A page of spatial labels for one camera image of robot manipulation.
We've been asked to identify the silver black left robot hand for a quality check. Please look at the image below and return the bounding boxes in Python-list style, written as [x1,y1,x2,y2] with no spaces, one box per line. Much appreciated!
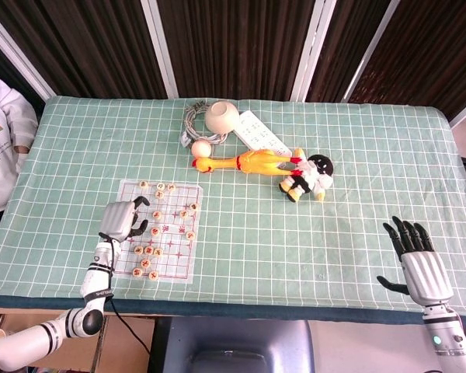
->
[99,196,151,244]

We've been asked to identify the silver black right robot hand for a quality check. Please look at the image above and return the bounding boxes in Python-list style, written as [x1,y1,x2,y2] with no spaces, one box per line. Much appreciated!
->
[376,215,454,310]

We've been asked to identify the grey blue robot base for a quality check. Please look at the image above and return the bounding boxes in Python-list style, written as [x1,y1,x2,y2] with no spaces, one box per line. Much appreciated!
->
[148,316,316,373]

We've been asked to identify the paper Chinese chess board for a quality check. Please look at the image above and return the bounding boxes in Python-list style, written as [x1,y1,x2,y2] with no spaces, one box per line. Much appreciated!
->
[112,180,204,284]

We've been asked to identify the cream small ball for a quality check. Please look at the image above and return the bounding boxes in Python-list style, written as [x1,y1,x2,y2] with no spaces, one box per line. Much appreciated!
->
[190,140,213,159]

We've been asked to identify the brown cardboard box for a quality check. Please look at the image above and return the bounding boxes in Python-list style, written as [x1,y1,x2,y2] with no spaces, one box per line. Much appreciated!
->
[0,305,157,372]

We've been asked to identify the person in white sweatshirt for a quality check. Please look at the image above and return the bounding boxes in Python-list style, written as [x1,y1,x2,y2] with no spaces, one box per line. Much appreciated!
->
[0,71,40,219]

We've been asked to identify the green checked tablecloth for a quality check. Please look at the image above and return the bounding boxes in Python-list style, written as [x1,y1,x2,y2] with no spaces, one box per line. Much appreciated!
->
[0,96,466,326]

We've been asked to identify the cream ceramic bowl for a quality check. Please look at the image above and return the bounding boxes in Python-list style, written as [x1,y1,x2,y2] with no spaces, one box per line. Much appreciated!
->
[204,99,241,134]

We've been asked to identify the yellow rubber chicken toy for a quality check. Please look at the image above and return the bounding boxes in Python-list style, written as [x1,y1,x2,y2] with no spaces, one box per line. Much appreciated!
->
[191,148,308,177]

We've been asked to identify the black white plush doll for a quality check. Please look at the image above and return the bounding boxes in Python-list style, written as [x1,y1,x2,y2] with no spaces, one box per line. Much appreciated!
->
[277,153,336,204]

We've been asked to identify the white power strip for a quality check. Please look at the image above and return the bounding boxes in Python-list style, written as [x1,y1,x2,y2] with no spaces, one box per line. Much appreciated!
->
[232,110,293,159]

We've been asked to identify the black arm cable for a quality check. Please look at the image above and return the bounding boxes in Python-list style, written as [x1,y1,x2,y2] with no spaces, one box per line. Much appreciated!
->
[98,232,153,355]

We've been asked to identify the coiled grey cable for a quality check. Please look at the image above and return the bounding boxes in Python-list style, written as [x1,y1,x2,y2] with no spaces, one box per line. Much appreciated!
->
[179,100,229,149]

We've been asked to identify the dark partition panel white frame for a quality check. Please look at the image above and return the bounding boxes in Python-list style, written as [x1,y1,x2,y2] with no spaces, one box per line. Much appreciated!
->
[290,0,402,103]
[141,0,337,103]
[341,0,466,129]
[0,0,179,101]

